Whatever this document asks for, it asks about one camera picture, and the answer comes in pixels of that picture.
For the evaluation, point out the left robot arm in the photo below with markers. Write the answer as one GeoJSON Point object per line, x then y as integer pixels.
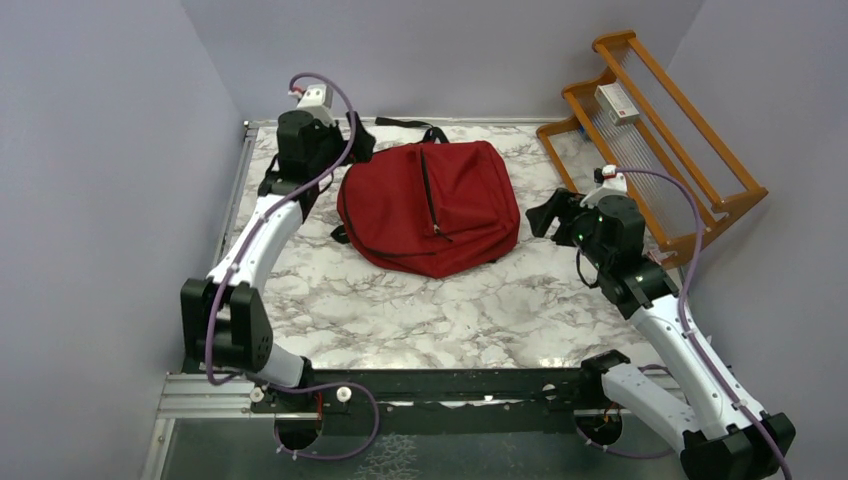
{"type": "Point", "coordinates": [225, 324]}

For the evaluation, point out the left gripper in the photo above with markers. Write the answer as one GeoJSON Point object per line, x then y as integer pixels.
{"type": "Point", "coordinates": [325, 119]}

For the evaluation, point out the wooden rack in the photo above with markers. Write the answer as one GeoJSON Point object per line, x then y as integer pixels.
{"type": "Point", "coordinates": [670, 136]}

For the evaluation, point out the red backpack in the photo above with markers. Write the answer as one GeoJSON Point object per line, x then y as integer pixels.
{"type": "Point", "coordinates": [433, 208]}

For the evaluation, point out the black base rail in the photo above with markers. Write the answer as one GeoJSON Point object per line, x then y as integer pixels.
{"type": "Point", "coordinates": [353, 402]}

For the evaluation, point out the aluminium table frame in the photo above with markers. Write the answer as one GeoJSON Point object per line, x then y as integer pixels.
{"type": "Point", "coordinates": [437, 207]}

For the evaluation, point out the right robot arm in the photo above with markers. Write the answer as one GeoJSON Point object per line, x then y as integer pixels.
{"type": "Point", "coordinates": [718, 430]}

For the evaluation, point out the white red small box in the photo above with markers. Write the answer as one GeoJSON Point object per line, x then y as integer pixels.
{"type": "Point", "coordinates": [616, 104]}

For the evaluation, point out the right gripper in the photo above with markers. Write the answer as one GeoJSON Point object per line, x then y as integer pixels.
{"type": "Point", "coordinates": [567, 205]}

